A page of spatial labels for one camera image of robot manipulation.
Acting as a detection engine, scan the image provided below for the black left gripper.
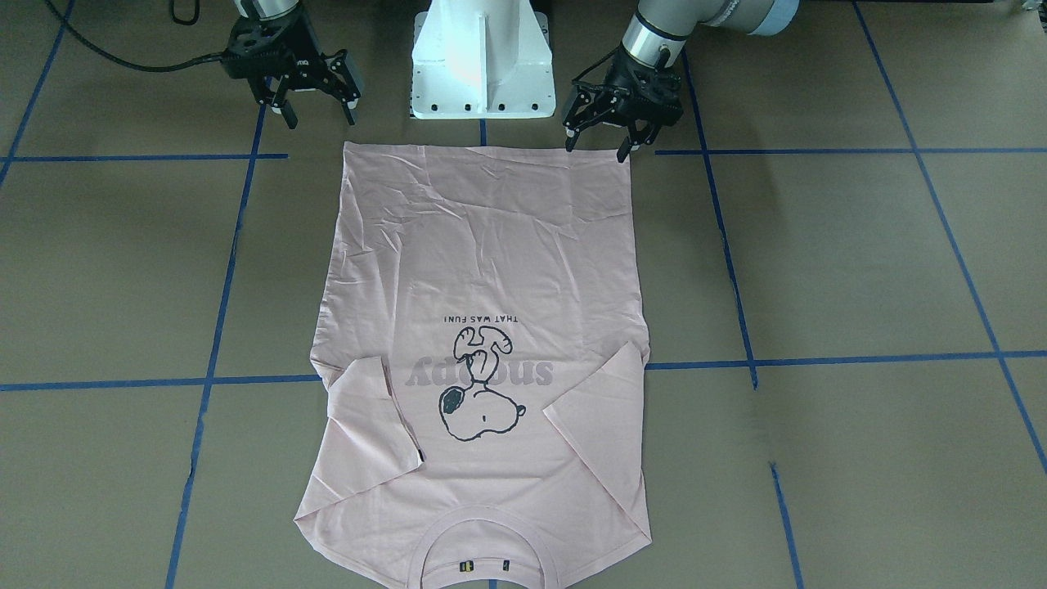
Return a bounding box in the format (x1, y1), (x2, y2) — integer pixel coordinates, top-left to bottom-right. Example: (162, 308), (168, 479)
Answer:
(562, 46), (683, 163)

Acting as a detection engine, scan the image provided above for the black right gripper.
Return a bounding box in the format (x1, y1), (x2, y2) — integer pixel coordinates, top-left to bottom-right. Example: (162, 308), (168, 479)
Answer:
(223, 8), (362, 130)

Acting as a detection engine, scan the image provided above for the pink printed t-shirt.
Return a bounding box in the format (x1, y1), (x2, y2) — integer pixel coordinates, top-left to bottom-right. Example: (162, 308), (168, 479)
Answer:
(294, 142), (652, 588)

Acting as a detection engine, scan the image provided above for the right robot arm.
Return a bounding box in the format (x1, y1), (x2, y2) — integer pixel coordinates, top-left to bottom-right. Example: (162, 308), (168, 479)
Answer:
(220, 1), (363, 129)

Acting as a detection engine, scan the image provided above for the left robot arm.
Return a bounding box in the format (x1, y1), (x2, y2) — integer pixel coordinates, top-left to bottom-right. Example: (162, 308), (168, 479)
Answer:
(562, 1), (800, 163)

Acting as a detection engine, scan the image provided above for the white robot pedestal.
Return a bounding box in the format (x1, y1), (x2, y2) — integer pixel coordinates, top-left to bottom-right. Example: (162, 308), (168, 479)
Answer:
(409, 1), (556, 119)

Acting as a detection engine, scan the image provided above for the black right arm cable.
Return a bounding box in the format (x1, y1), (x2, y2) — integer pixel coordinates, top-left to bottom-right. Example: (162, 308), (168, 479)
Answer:
(45, 0), (233, 74)

